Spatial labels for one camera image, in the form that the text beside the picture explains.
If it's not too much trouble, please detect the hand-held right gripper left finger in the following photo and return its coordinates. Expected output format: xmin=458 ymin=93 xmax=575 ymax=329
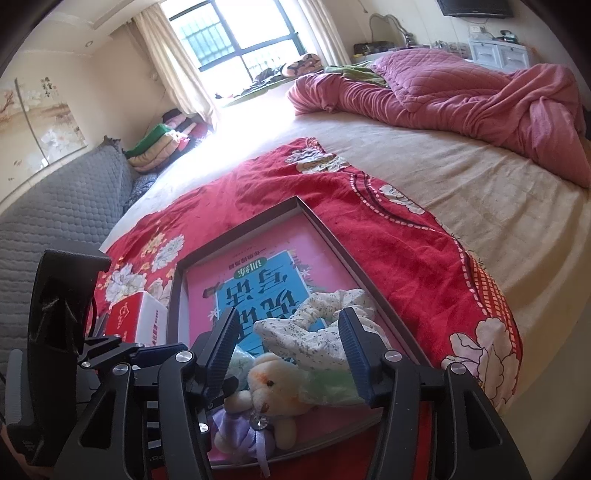
xmin=53 ymin=307 xmax=242 ymax=480

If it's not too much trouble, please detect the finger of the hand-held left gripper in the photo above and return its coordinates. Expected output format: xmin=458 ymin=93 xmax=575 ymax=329
xmin=131 ymin=343 xmax=186 ymax=370
xmin=79 ymin=336 xmax=145 ymax=366

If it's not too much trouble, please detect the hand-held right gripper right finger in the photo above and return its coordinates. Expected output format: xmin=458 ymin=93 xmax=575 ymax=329
xmin=338 ymin=307 xmax=532 ymax=480

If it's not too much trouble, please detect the red and white box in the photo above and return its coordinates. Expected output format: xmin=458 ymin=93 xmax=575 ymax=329
xmin=106 ymin=291 xmax=169 ymax=347

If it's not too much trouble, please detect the white floral scrunchie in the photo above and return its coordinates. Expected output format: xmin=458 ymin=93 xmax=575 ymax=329
xmin=253 ymin=288 xmax=393 ymax=372

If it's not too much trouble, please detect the plush bear with purple dress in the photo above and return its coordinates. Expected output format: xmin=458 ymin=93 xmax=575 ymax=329
xmin=213 ymin=353 xmax=310 ymax=467

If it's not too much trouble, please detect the dark shallow tray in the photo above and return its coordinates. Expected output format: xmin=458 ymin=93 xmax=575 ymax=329
xmin=165 ymin=196 xmax=444 ymax=467

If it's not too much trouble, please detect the grey quilted headboard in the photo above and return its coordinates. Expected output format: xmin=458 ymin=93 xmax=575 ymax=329
xmin=0 ymin=145 xmax=137 ymax=370

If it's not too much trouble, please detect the pink and blue book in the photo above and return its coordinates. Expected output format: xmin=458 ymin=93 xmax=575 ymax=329
xmin=185 ymin=215 xmax=407 ymax=462

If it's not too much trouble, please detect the red floral blanket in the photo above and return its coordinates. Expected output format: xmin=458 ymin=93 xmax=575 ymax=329
xmin=99 ymin=136 xmax=525 ymax=480

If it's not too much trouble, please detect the dark patterned pillow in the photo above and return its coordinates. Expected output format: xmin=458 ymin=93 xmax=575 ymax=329
xmin=124 ymin=173 xmax=160 ymax=213

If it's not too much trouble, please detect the stack of folded blankets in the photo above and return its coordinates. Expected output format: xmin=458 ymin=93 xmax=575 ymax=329
xmin=124 ymin=108 xmax=213 ymax=174

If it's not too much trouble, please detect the cream bed sheet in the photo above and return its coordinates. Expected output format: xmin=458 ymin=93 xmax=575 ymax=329
xmin=99 ymin=60 xmax=591 ymax=480

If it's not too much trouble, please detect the cream curtain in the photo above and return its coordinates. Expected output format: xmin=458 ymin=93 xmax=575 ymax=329
xmin=134 ymin=9 xmax=213 ymax=121
xmin=300 ymin=0 xmax=352 ymax=65

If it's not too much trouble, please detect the pink quilt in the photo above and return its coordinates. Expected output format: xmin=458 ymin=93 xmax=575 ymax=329
xmin=286 ymin=48 xmax=591 ymax=190

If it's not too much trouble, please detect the green cloth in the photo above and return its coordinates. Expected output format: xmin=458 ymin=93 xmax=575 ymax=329
xmin=323 ymin=62 xmax=389 ymax=86

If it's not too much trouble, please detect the plaid blanket on windowsill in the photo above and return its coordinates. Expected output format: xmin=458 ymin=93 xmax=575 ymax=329
xmin=281 ymin=54 xmax=324 ymax=77

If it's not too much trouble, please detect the dark rectangular case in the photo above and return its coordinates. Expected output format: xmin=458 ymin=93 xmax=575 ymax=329
xmin=353 ymin=41 xmax=393 ymax=56

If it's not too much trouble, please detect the white drawer cabinet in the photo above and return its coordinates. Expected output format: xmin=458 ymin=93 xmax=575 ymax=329
xmin=468 ymin=39 xmax=529 ymax=72

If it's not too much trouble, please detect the black flat television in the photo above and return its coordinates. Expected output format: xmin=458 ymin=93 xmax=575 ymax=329
xmin=436 ymin=0 xmax=513 ymax=19

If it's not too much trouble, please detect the floral wall painting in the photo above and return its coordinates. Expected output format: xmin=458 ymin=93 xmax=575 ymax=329
xmin=0 ymin=76 xmax=88 ymax=199

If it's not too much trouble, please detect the window with dark frame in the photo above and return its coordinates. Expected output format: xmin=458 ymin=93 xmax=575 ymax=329
xmin=168 ymin=0 xmax=308 ymax=93

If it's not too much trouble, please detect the metal frame chair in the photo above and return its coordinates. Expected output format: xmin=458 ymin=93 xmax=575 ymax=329
xmin=369 ymin=13 xmax=411 ymax=49

